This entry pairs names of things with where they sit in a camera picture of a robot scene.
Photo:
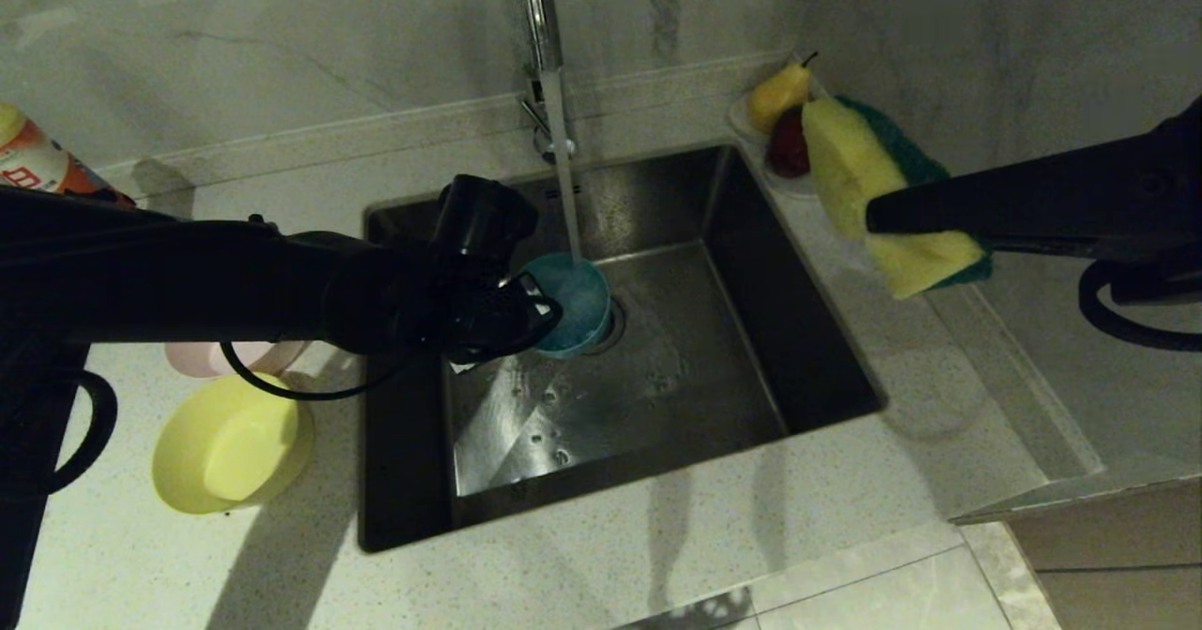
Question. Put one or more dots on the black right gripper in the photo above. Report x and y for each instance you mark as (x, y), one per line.
(1188, 198)

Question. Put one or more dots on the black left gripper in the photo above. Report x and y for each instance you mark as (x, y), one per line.
(470, 315)

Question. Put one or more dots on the blue plastic bowl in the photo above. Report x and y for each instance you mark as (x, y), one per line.
(573, 297)

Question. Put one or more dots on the green and yellow sponge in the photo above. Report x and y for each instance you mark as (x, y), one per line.
(859, 179)

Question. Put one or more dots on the pink plastic bowl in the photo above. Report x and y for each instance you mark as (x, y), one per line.
(197, 358)

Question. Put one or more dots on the orange white dish soap bottle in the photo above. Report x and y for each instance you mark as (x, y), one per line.
(38, 165)

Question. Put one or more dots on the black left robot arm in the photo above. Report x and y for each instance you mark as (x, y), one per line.
(188, 273)

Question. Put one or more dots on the stainless steel sink basin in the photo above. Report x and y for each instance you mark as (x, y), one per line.
(704, 376)

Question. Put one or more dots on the chrome faucet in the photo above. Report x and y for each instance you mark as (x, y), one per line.
(540, 10)

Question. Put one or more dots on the round metal drain strainer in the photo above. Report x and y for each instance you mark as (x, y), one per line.
(617, 330)

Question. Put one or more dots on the dark red apple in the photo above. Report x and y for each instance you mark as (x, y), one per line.
(787, 146)

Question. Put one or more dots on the small white fruit dish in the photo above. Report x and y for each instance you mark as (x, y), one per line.
(737, 121)

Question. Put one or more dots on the yellow pear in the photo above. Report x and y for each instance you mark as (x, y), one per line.
(775, 95)

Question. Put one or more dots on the yellow plastic bowl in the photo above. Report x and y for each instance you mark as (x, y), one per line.
(225, 442)

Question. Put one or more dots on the beige wooden cabinet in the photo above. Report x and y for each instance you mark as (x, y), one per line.
(1117, 555)

